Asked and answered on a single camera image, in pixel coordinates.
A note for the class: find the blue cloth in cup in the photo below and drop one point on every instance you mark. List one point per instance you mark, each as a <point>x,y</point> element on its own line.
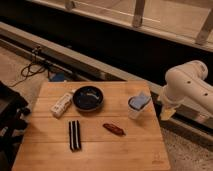
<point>138,102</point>

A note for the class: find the blue object on floor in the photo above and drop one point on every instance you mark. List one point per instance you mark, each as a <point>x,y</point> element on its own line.
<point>58,77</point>

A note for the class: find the black white striped block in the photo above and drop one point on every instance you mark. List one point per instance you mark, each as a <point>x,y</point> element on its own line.
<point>74,135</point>

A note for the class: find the dark blue ceramic bowl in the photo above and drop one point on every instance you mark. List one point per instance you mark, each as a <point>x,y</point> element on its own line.
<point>88,98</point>

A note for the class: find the red brown snack bar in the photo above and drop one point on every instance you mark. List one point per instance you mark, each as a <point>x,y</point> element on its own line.
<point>114,129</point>

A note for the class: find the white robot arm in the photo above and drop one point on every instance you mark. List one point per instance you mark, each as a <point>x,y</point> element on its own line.
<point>186,80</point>

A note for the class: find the white cup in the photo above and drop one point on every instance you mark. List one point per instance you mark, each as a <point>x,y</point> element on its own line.
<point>134,114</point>

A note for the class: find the black chair at left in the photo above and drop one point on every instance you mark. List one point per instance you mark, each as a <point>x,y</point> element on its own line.
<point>12,105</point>

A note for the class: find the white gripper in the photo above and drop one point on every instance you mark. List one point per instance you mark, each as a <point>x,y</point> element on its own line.
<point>167,113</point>

